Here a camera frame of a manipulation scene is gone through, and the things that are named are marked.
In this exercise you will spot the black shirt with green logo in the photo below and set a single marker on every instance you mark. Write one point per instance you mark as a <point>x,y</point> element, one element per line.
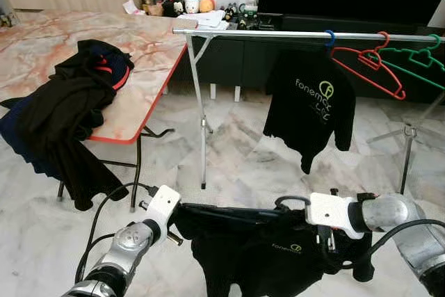
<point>257,262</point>
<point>306,116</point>

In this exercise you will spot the black garment with red trim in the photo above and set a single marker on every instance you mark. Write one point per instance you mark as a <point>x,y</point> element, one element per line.
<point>62,116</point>

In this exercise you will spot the red plastic hanger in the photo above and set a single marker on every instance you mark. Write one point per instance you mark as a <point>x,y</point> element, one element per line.
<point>372,61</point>

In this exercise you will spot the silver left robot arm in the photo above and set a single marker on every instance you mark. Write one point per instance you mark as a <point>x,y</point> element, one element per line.
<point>128,241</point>

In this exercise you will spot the blue plastic hanger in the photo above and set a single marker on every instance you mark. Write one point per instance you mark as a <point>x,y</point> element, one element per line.
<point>334,38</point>

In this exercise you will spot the green plastic hanger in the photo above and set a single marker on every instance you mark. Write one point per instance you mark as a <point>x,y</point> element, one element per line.
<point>416,54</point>

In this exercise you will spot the white paper stack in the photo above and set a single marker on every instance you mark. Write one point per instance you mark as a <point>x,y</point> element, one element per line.
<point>207,20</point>

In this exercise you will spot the white round toy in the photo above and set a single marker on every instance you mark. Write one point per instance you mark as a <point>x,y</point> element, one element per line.
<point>192,5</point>

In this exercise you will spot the orange ball toy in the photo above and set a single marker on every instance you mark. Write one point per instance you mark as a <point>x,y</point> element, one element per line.
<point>207,5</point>

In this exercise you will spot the jar with red lid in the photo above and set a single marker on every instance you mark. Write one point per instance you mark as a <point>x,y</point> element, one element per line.
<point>153,3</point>

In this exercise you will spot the marble pattern folding table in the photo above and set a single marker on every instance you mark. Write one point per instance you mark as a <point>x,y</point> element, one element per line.
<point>42,33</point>

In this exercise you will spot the clear plastic bottle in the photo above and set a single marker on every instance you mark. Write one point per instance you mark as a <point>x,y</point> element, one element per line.
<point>252,1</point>

